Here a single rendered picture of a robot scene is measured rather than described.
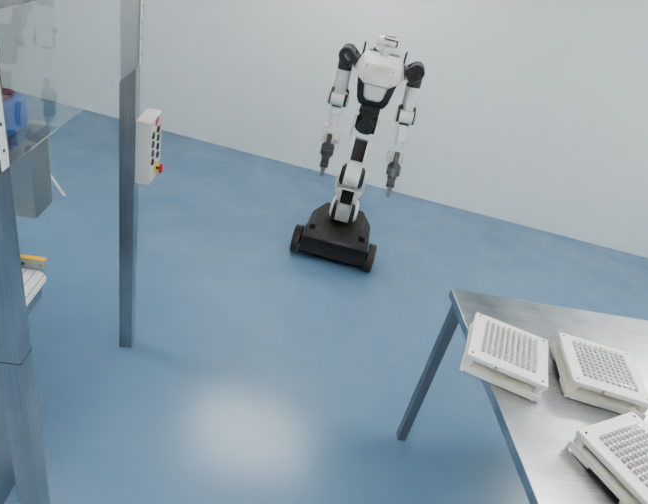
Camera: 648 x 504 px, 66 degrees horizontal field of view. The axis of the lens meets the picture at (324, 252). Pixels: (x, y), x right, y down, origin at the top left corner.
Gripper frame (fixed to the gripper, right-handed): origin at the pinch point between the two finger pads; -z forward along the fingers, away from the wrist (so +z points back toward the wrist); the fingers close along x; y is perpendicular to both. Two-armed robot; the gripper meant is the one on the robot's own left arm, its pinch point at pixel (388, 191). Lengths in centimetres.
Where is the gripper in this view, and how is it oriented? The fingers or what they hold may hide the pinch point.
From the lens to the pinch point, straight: 336.4
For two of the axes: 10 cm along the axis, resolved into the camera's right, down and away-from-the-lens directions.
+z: 2.0, -9.6, -1.8
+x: -1.2, 1.6, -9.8
